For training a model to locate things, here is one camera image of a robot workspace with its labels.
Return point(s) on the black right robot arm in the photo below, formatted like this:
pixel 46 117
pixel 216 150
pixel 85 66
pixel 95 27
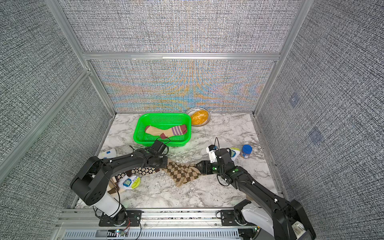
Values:
pixel 283 219

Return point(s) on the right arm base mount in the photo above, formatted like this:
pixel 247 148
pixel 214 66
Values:
pixel 247 214

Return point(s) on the green plastic basket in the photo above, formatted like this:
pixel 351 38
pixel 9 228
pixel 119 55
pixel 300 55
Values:
pixel 164 122

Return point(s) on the white sock blue yellow patches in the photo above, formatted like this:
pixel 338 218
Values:
pixel 109 154

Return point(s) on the orange fruit in bowl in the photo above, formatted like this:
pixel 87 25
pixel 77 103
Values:
pixel 199 117

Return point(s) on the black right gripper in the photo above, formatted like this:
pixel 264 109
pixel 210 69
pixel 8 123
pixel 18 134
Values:
pixel 205 163

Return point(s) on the blue lid jar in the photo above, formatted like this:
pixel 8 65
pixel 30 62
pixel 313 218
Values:
pixel 246 151

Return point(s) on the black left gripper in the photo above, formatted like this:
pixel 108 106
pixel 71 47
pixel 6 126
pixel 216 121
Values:
pixel 165 159

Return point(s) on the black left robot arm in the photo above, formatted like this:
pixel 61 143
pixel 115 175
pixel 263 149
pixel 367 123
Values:
pixel 92 180

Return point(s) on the patterned white bowl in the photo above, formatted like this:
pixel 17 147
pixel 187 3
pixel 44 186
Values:
pixel 190 111

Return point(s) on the brown checkered argyle sock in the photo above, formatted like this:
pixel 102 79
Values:
pixel 181 173

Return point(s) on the aluminium front rail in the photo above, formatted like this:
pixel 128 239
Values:
pixel 166 224

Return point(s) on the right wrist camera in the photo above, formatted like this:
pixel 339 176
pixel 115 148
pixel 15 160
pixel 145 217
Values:
pixel 211 150

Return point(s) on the brown beige striped sock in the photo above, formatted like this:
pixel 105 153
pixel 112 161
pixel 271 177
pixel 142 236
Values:
pixel 113 187

